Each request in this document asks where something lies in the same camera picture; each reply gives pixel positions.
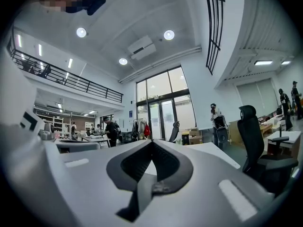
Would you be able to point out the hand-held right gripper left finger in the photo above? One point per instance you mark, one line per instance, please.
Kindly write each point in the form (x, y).
(90, 183)

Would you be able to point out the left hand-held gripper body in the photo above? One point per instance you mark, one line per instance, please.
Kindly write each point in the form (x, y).
(47, 131)

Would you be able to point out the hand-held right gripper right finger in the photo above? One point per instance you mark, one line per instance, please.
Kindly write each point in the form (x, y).
(213, 174)

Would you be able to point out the white storage shelves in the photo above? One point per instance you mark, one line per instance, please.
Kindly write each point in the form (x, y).
(50, 122)

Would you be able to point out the white desk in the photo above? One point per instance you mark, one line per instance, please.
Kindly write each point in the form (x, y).
(213, 154)

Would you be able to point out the cardboard boxes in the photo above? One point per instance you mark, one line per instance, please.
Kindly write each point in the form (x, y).
(194, 136)

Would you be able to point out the large black office chair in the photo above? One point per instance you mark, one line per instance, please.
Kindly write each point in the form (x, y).
(258, 150)

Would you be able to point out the black balcony railing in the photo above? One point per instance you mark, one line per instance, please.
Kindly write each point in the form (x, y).
(71, 79)

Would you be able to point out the small black office chair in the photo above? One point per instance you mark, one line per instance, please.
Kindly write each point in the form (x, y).
(174, 131)

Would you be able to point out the clothes rack with red bag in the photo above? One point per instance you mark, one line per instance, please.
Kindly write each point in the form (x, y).
(142, 129)

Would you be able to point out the white side table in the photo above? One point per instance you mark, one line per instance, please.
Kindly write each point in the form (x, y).
(285, 138)

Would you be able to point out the glass entrance door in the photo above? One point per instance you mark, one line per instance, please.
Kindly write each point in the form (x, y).
(163, 103)

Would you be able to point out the white roller blinds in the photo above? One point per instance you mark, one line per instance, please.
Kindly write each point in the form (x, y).
(258, 96)

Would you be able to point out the round ceiling light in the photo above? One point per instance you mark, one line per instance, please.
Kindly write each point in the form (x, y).
(123, 61)
(169, 35)
(81, 32)

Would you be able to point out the rectangular ceiling light panel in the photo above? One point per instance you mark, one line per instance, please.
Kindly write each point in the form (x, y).
(263, 62)
(285, 62)

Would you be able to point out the white ceiling air conditioner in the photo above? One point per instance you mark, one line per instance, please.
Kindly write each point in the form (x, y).
(142, 47)

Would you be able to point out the black window grid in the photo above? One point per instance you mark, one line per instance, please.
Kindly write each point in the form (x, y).
(214, 25)

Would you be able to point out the blue wall poster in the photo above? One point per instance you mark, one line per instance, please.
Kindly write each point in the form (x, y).
(130, 114)

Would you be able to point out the black head-worn camera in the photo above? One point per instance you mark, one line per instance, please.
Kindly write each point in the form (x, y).
(96, 4)

